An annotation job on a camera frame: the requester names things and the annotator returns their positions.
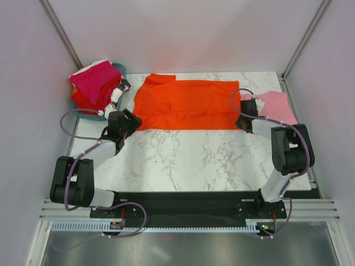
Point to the teal laundry basket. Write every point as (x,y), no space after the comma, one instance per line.
(92,114)

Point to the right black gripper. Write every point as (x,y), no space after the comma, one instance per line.
(238,123)

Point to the black white patterned t shirt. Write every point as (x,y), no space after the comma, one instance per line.
(118,92)

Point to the orange t shirt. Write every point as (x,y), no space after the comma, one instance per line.
(165,103)

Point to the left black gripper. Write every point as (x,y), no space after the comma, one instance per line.
(134,123)

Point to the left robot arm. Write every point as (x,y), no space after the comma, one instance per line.
(73,182)

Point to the magenta t shirt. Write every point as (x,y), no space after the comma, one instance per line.
(92,78)

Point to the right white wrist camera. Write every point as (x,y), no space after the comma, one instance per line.
(260,104)

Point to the aluminium frame rail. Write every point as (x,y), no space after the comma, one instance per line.
(303,210)

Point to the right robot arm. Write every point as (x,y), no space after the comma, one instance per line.
(291,148)

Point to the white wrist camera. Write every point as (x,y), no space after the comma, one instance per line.
(107,110)
(260,104)

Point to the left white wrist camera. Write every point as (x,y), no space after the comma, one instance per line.
(107,110)

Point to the red t shirt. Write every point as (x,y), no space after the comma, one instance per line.
(104,97)

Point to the white slotted cable duct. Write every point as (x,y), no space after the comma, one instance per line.
(116,226)

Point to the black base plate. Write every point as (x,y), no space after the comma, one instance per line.
(192,208)

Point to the pink folded t shirt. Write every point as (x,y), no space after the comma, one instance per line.
(276,107)

